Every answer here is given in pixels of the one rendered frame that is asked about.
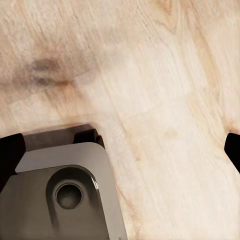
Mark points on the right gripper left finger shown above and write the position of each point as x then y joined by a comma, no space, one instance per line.
12,150

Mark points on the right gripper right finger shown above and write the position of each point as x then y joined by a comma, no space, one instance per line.
232,149

